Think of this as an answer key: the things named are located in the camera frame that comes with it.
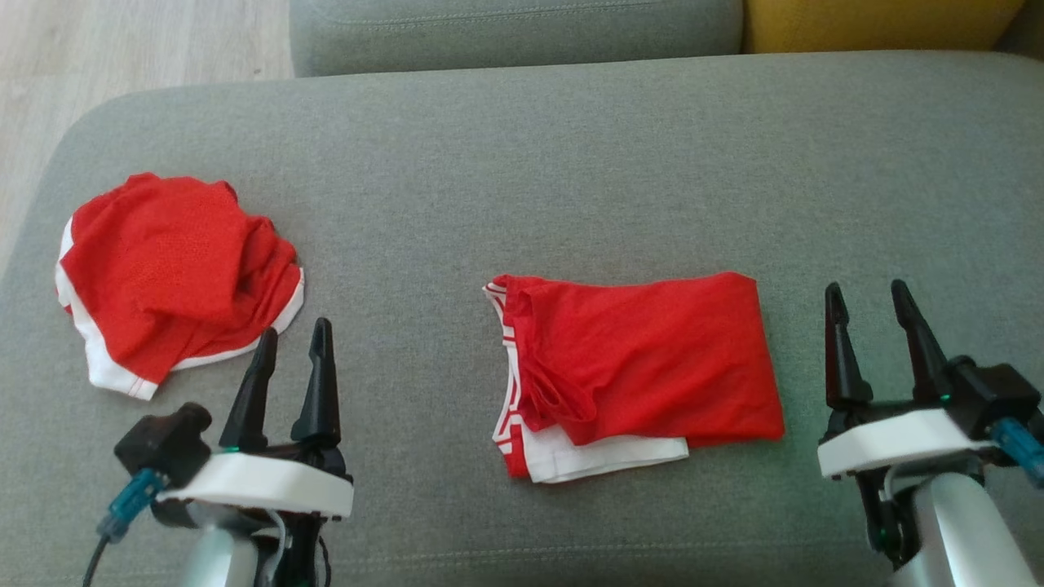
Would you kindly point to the red Bulls basketball jersey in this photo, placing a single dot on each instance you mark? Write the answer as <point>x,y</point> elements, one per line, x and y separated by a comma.
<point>652,359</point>

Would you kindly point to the grey sofa back cushion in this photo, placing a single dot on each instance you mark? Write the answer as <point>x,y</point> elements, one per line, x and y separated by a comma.
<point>514,33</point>
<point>1026,28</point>

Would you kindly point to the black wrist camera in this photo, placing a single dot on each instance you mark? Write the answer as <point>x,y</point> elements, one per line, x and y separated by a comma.
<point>995,391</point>
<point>163,440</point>

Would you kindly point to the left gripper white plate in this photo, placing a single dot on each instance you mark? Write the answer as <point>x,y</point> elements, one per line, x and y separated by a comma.
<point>261,485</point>

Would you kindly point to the red shorts white trim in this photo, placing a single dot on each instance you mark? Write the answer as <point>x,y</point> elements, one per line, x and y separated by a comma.
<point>171,269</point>

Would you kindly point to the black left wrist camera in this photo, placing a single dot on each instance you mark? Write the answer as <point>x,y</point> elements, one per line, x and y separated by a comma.
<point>163,440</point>

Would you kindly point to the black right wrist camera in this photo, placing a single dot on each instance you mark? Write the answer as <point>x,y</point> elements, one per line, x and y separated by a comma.
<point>995,391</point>

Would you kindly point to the grey sofa seat cushion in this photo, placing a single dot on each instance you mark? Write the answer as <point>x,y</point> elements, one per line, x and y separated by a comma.
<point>571,179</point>

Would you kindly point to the yellow cushion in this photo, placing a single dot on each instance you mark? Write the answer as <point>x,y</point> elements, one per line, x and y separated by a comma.
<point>881,23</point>

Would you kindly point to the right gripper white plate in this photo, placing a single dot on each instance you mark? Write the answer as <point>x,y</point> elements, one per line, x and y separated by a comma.
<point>889,436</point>

